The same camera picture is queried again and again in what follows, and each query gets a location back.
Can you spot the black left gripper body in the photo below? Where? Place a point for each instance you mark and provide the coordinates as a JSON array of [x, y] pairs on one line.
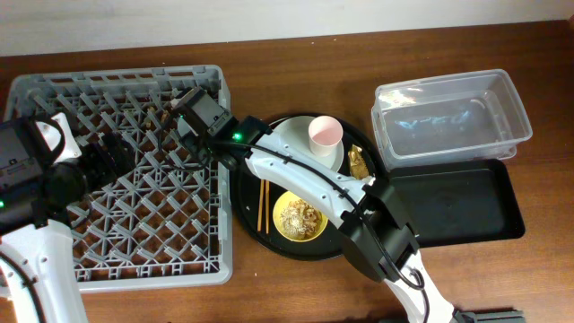
[[116, 152]]

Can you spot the pink plastic cup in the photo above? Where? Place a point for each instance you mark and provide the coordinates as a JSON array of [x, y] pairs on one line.
[[325, 133]]

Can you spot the gold foil wrapper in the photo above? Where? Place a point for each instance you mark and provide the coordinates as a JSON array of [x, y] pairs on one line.
[[358, 166]]

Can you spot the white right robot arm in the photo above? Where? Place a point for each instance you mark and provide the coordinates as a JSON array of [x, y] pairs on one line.
[[377, 234]]

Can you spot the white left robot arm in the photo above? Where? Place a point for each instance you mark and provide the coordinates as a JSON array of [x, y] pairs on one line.
[[43, 171]]

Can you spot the grey dishwasher rack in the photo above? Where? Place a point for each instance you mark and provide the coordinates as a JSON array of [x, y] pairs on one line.
[[164, 224]]

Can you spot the round black tray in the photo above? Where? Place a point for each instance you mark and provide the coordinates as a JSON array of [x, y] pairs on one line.
[[245, 194]]

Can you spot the left wooden chopstick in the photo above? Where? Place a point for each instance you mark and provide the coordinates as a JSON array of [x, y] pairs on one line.
[[260, 205]]

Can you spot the wooden chopstick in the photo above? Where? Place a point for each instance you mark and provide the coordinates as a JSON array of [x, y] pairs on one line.
[[267, 205], [260, 205]]

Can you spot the right wooden chopstick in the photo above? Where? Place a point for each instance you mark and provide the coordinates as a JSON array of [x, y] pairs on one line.
[[267, 205]]

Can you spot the pale grey round plate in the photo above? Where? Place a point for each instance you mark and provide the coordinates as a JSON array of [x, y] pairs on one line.
[[294, 131]]

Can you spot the yellow bowl with food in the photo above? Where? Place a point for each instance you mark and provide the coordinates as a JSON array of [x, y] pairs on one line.
[[297, 220]]

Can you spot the clear plastic bin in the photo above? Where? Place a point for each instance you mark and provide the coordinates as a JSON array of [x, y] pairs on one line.
[[449, 118]]

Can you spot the black rectangular tray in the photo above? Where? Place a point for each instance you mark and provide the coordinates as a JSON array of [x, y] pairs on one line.
[[461, 202]]

